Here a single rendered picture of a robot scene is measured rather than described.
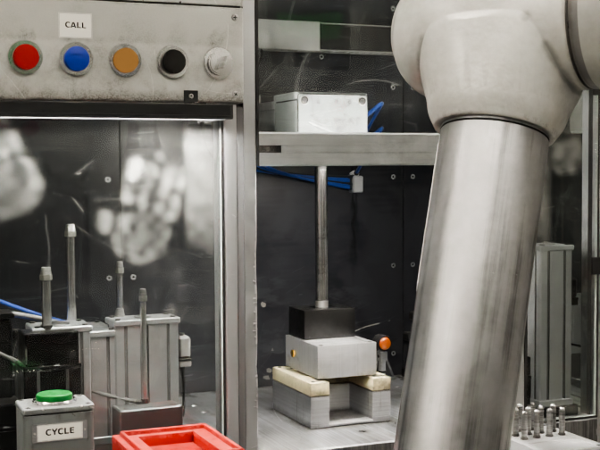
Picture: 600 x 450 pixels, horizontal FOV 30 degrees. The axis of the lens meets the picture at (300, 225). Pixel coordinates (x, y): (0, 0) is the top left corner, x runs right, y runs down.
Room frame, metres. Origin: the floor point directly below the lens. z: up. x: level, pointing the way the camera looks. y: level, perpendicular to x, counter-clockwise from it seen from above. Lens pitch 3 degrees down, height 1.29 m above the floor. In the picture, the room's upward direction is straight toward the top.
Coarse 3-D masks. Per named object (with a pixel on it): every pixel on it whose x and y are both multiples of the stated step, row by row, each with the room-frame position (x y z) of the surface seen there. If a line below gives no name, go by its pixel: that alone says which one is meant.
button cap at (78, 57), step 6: (72, 48) 1.34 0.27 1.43; (78, 48) 1.35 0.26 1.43; (84, 48) 1.35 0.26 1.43; (66, 54) 1.34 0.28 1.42; (72, 54) 1.34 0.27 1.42; (78, 54) 1.35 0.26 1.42; (84, 54) 1.35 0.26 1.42; (66, 60) 1.34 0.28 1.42; (72, 60) 1.34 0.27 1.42; (78, 60) 1.35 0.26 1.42; (84, 60) 1.35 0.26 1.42; (72, 66) 1.34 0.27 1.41; (78, 66) 1.35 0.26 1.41; (84, 66) 1.35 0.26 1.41
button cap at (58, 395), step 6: (48, 390) 1.26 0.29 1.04; (54, 390) 1.26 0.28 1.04; (60, 390) 1.26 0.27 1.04; (66, 390) 1.26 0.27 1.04; (36, 396) 1.24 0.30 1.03; (42, 396) 1.23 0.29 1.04; (48, 396) 1.23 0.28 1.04; (54, 396) 1.23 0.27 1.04; (60, 396) 1.23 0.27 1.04; (66, 396) 1.24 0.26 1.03
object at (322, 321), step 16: (320, 176) 1.71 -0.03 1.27; (320, 192) 1.71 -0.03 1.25; (320, 208) 1.71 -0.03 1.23; (320, 224) 1.71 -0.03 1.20; (320, 240) 1.71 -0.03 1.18; (320, 256) 1.71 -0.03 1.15; (320, 272) 1.71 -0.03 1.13; (320, 288) 1.71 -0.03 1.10; (320, 304) 1.71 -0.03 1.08; (336, 304) 1.74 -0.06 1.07; (304, 320) 1.68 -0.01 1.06; (320, 320) 1.69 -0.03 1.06; (336, 320) 1.70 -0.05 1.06; (352, 320) 1.71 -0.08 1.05; (304, 336) 1.68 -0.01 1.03; (320, 336) 1.69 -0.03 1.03; (336, 336) 1.70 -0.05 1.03; (352, 336) 1.71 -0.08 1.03
